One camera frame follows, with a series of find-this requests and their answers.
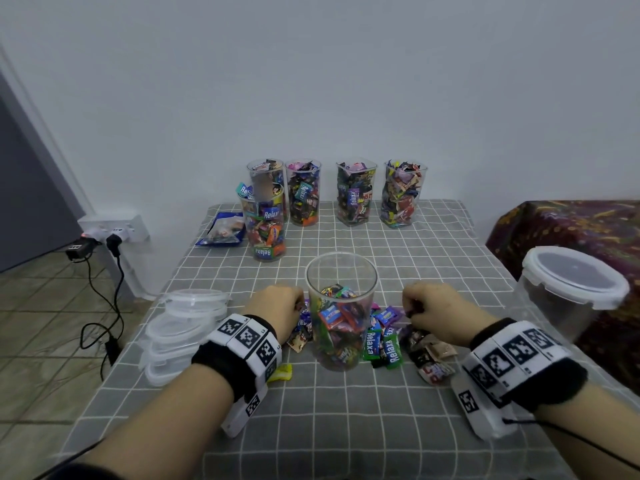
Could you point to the tall transparent plastic jar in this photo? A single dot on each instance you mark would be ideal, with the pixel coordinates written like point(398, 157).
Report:
point(305, 193)

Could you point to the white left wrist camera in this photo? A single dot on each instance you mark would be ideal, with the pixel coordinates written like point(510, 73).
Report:
point(245, 410)

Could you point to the person's left hand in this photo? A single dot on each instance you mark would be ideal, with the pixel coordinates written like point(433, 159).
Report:
point(272, 310)

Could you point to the person's right hand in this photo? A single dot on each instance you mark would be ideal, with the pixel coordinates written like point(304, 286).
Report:
point(445, 310)

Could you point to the pile of colourful candies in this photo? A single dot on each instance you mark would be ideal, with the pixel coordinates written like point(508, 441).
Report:
point(435, 370)

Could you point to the dark patterned cloth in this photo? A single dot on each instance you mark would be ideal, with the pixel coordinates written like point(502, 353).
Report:
point(570, 230)

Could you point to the black marker-tagged wristband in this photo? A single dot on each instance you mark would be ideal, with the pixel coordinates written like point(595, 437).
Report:
point(525, 363)
point(240, 353)

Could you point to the white wall socket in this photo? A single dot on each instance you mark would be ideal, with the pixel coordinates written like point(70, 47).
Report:
point(113, 228)

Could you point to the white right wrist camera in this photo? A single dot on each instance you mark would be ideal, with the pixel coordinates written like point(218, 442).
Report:
point(478, 407)

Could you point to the person's left forearm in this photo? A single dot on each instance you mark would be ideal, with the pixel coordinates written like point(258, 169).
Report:
point(160, 430)

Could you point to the small transparent plastic jar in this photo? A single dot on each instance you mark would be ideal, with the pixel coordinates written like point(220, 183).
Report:
point(404, 195)
point(266, 175)
point(357, 193)

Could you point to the black marker-tagged right wristband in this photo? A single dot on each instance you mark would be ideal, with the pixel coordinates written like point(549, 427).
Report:
point(525, 363)

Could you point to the black power plug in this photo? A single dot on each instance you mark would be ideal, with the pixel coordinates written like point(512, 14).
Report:
point(80, 250)

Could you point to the blue snack packet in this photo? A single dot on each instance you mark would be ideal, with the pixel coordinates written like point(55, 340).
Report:
point(222, 229)

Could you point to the black marker-tagged left wristband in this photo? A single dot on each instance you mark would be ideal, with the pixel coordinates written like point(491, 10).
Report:
point(240, 353)

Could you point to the person's right forearm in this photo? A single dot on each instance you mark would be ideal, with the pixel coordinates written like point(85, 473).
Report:
point(600, 435)

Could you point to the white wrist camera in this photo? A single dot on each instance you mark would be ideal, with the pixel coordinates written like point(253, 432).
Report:
point(478, 407)
point(245, 410)

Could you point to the grey door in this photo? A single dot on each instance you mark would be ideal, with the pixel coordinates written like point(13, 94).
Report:
point(30, 195)

